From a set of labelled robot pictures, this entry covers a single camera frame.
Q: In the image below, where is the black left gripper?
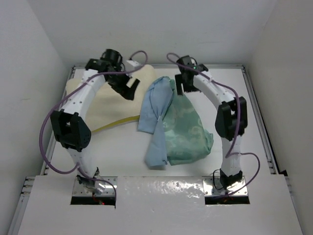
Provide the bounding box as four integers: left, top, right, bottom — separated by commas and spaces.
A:
107, 66, 139, 100

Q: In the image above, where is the cream quilted pillow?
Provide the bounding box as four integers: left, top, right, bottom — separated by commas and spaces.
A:
62, 65, 157, 131

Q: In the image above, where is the blue and green pillowcase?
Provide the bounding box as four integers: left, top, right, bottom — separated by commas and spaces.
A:
137, 76, 214, 168

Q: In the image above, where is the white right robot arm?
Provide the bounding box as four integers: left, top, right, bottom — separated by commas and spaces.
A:
175, 55, 247, 189

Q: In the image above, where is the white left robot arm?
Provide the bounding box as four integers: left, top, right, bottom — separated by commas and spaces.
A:
50, 49, 143, 195

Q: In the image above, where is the white front cover board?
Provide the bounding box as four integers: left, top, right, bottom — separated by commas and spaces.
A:
19, 176, 302, 235

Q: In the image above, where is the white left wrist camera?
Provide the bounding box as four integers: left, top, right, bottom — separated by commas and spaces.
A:
125, 60, 142, 71

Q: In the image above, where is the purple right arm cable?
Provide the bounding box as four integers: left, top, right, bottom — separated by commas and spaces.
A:
166, 52, 261, 197

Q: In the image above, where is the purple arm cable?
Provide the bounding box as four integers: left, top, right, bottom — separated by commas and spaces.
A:
39, 50, 149, 204
166, 52, 261, 197

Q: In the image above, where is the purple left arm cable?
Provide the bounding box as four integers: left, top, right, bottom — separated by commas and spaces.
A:
39, 50, 149, 204

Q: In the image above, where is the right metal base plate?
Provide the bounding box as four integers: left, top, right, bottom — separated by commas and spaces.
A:
202, 176, 248, 197

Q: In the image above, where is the metal base plate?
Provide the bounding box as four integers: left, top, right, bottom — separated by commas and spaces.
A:
202, 176, 248, 197
72, 177, 117, 197

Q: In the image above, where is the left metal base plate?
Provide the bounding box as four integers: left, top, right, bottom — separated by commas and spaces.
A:
72, 177, 117, 197

